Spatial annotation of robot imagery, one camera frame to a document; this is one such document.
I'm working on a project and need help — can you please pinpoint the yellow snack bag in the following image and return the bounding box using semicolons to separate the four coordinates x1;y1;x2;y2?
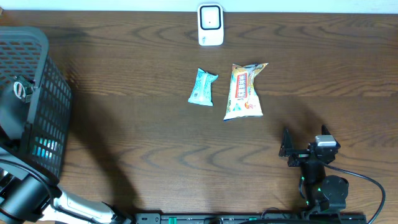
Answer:
223;63;268;121

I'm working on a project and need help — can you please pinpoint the teal snack packet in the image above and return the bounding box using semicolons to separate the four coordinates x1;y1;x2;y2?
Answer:
188;68;218;106

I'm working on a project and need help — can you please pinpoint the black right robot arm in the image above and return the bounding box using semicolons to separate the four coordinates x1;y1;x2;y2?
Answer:
279;126;349;219

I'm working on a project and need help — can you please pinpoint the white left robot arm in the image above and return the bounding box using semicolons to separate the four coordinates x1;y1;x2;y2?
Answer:
1;75;291;223

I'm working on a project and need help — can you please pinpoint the white barcode scanner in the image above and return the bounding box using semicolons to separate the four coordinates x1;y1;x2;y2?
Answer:
197;3;224;46

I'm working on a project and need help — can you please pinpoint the grey plastic basket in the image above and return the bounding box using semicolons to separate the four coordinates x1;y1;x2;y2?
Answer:
1;27;72;184

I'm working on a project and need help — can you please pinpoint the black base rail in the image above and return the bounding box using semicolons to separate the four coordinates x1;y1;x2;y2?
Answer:
134;212;366;224

